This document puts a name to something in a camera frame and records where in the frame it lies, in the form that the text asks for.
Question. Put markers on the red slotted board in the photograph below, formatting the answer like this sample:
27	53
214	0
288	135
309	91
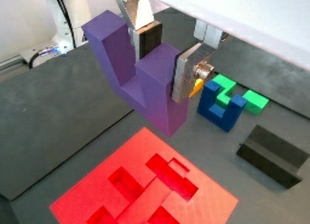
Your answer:
146	184

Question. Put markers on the purple U-shaped block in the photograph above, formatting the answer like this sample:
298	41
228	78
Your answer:
142	81

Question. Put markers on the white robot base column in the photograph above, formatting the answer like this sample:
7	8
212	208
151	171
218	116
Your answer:
70	14

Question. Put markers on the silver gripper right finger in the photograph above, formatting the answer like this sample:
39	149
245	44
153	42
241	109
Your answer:
193	61

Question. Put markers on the green stepped block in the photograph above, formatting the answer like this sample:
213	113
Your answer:
257	101

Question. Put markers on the yellow long bar block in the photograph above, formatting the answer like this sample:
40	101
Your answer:
197	87

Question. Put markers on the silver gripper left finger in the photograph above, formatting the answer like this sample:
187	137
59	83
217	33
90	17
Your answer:
145	28

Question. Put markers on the blue U-shaped block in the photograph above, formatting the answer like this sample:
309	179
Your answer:
224	117

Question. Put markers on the black angle bracket fixture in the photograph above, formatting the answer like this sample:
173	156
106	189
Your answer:
274	156

